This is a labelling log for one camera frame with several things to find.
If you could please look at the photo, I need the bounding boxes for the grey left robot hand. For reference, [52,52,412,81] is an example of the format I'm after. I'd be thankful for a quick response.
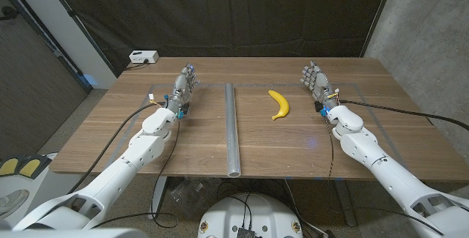
[167,62,201,113]

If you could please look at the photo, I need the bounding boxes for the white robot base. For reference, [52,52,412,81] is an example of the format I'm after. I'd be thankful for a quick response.
[197,192,305,238]

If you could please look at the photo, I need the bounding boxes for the yellow toy banana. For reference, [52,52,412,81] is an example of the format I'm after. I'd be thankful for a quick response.
[267,89,290,122]

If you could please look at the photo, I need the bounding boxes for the white power outlet box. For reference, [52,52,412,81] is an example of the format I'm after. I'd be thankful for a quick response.
[128,49,160,65]

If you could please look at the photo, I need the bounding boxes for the black backdrop curtain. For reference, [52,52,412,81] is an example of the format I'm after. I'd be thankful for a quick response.
[40,0,399,79]

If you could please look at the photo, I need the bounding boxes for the clear plastic bag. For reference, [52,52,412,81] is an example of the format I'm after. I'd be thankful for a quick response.
[169,178,218,217]

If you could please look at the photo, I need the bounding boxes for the white table leg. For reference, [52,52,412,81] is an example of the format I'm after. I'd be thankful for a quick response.
[147,176,169,220]

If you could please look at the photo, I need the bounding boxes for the black backdrop stand pole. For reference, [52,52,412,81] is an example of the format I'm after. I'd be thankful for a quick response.
[40,0,119,78]
[360,0,398,59]

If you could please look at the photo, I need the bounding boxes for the black electronics box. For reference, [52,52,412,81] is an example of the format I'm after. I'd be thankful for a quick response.
[237,226,259,238]

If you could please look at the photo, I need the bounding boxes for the yellow black foot pedal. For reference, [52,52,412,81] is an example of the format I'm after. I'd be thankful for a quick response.
[0,156,20,177]
[18,154,53,180]

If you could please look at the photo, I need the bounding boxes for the grey table leg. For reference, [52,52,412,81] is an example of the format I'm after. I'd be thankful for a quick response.
[334,179,358,228]

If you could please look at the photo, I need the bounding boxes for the grey sneaker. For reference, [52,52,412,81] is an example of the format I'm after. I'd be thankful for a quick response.
[0,189,31,221]

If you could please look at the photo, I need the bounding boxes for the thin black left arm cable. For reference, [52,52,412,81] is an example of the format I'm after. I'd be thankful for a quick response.
[91,118,182,230]

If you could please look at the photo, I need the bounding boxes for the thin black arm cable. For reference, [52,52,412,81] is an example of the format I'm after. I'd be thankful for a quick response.
[323,114,336,181]
[91,118,182,230]

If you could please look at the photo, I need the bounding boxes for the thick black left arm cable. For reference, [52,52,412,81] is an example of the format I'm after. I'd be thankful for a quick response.
[67,100,168,196]

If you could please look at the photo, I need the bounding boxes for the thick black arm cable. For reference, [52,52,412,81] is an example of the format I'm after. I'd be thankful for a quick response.
[338,99,469,132]
[67,100,168,196]

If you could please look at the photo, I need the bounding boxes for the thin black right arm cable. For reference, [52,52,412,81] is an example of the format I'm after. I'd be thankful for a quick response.
[323,114,336,181]

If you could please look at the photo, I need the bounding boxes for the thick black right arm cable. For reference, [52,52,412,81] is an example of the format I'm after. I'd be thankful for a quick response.
[338,99,469,132]

